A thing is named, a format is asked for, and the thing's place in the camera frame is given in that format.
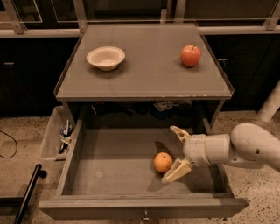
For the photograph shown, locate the metal railing frame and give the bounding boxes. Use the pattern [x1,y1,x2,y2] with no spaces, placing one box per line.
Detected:
[0,0,280,38]

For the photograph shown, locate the brass drawer knob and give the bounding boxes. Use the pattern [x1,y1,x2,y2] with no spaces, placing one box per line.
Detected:
[142,211,150,221]

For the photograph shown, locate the black bar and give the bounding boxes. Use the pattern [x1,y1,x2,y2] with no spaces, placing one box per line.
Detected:
[13,164,47,224]

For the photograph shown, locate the white bowl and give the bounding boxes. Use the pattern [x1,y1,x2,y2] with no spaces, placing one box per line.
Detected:
[87,46,125,72]

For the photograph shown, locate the red apple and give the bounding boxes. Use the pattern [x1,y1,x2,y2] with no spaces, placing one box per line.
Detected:
[180,45,202,67]

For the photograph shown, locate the clutter items in bin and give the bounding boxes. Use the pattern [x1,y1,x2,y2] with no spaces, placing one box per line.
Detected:
[59,120,74,154]

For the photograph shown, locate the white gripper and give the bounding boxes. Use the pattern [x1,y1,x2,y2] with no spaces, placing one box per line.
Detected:
[161,125,209,184]

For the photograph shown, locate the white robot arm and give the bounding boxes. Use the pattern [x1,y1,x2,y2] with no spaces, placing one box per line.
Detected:
[162,123,280,183]

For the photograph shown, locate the black cable on floor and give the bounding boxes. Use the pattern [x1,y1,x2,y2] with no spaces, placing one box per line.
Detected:
[0,129,19,159]

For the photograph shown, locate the open grey top drawer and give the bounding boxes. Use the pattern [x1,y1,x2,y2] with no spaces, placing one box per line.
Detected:
[39,115,249,220]

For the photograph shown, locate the orange fruit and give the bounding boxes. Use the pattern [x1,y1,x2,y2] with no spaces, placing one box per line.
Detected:
[153,152,173,173]

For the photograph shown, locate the grey cabinet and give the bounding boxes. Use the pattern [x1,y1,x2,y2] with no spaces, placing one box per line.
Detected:
[53,23,235,130]

